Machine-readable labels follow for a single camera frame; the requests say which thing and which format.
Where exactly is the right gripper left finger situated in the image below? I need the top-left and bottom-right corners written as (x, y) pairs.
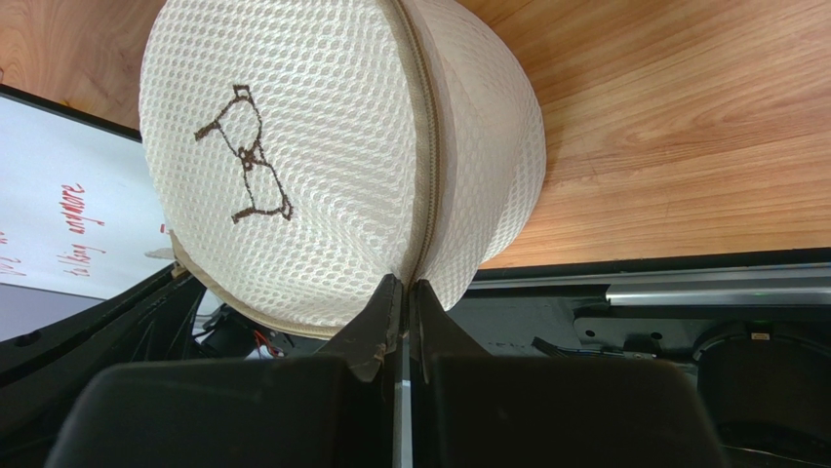
top-left (47, 275), bottom-right (404, 467)

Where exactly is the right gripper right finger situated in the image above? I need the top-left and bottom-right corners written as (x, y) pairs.
top-left (410, 280), bottom-right (728, 467)

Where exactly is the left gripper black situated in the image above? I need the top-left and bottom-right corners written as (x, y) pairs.
top-left (1, 267), bottom-right (327, 467)

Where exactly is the white mesh laundry bag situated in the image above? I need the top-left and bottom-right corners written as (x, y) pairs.
top-left (139, 1), bottom-right (547, 338)

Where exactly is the whiteboard with red writing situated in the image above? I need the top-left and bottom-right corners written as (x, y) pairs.
top-left (1, 86), bottom-right (173, 339)

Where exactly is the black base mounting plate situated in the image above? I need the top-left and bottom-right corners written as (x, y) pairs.
top-left (450, 248), bottom-right (830, 467)

